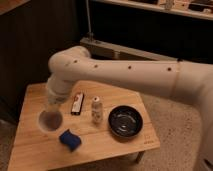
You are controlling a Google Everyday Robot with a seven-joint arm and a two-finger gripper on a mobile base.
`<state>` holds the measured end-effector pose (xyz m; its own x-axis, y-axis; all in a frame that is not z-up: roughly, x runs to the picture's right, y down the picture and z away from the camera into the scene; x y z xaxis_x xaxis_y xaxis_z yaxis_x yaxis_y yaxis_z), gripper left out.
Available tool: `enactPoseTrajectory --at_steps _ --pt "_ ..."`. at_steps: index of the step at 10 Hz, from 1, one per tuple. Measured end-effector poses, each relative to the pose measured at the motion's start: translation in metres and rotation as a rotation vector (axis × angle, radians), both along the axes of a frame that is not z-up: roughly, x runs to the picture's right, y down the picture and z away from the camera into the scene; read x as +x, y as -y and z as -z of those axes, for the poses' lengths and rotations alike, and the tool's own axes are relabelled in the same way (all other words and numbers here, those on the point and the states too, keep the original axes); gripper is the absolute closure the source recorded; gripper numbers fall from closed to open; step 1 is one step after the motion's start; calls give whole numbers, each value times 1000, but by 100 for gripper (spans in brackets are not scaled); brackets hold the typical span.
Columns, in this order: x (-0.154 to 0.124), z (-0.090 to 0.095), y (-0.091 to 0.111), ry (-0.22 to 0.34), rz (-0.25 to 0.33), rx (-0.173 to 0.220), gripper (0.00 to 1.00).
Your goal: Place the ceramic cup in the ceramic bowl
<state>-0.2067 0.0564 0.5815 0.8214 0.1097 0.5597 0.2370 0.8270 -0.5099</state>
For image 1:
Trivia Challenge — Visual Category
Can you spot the metal shelf rail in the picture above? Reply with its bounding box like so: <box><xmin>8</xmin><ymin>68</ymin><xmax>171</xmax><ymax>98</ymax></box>
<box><xmin>79</xmin><ymin>36</ymin><xmax>213</xmax><ymax>66</ymax></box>

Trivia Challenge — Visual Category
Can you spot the blue sponge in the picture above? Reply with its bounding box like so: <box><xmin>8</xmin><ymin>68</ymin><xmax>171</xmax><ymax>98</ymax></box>
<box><xmin>59</xmin><ymin>130</ymin><xmax>81</xmax><ymax>151</ymax></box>

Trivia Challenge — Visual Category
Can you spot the black ceramic bowl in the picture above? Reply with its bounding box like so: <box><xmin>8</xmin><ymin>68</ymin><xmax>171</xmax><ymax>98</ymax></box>
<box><xmin>108</xmin><ymin>105</ymin><xmax>143</xmax><ymax>138</ymax></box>

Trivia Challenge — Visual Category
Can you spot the wooden table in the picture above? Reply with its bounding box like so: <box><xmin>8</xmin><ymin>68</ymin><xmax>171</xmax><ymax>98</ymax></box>
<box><xmin>8</xmin><ymin>81</ymin><xmax>160</xmax><ymax>171</ymax></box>

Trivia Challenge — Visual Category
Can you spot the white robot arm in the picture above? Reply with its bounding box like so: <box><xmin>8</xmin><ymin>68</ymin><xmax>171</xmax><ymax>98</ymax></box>
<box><xmin>46</xmin><ymin>46</ymin><xmax>213</xmax><ymax>171</ymax></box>

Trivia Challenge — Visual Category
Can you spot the small white bottle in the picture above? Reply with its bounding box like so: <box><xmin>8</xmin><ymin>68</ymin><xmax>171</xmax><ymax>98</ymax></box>
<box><xmin>91</xmin><ymin>96</ymin><xmax>103</xmax><ymax>124</ymax></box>

